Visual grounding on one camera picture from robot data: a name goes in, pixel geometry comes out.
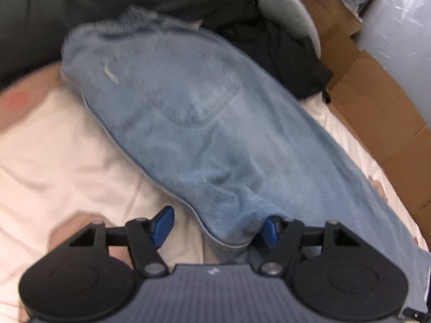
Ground blue denim drawstring pants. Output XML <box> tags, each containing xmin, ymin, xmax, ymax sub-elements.
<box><xmin>61</xmin><ymin>5</ymin><xmax>431</xmax><ymax>310</ymax></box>

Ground black clothing pile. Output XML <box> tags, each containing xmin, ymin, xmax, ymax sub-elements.
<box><xmin>202</xmin><ymin>7</ymin><xmax>334</xmax><ymax>103</ymax></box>

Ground flattened cardboard box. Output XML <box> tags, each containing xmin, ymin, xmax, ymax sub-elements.
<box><xmin>296</xmin><ymin>0</ymin><xmax>431</xmax><ymax>212</ymax></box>

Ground cream bear printed blanket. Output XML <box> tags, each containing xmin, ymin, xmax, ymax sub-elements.
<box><xmin>0</xmin><ymin>64</ymin><xmax>431</xmax><ymax>323</ymax></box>

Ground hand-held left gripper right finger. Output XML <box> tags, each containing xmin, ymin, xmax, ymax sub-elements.
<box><xmin>259</xmin><ymin>217</ymin><xmax>366</xmax><ymax>277</ymax></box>

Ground grey neck pillow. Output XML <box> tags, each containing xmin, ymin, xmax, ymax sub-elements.
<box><xmin>251</xmin><ymin>0</ymin><xmax>322</xmax><ymax>56</ymax></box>

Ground grey refrigerator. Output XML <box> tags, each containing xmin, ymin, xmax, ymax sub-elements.
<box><xmin>357</xmin><ymin>0</ymin><xmax>431</xmax><ymax>138</ymax></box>

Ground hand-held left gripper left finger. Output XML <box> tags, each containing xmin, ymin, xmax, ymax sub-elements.
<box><xmin>62</xmin><ymin>206</ymin><xmax>176</xmax><ymax>278</ymax></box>

